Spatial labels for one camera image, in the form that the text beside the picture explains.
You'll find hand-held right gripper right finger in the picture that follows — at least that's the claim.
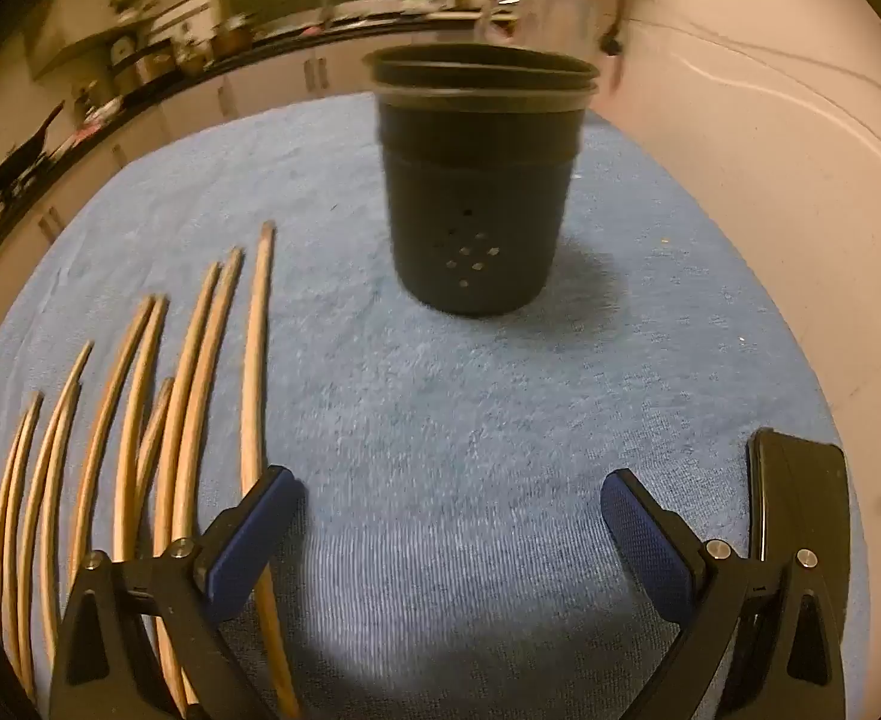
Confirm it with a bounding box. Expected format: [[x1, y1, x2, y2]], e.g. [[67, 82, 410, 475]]
[[601, 469, 846, 720]]

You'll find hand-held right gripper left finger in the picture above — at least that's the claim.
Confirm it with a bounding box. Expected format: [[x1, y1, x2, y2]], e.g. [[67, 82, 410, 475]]
[[49, 465, 308, 720]]

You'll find bunch of wooden chopsticks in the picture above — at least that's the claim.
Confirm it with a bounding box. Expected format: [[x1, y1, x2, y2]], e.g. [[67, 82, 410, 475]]
[[0, 221, 302, 720]]

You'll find black perforated utensil holder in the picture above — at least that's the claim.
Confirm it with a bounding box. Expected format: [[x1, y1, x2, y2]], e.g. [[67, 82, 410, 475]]
[[361, 43, 600, 316]]

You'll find black smartphone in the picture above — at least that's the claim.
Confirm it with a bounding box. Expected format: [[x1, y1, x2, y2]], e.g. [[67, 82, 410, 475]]
[[746, 427, 851, 691]]

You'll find blue towel table cover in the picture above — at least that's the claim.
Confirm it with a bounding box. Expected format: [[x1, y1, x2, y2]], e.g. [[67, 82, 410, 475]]
[[0, 90, 846, 720]]

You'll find black wok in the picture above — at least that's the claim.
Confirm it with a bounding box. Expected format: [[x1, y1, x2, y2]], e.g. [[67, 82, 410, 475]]
[[0, 101, 67, 200]]

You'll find copper cooking pot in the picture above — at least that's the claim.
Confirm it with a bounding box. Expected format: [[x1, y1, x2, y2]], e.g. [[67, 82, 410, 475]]
[[211, 19, 255, 61]]

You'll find black cable with plug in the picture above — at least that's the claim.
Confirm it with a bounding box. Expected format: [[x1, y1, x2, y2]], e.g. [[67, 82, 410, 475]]
[[601, 0, 634, 91]]

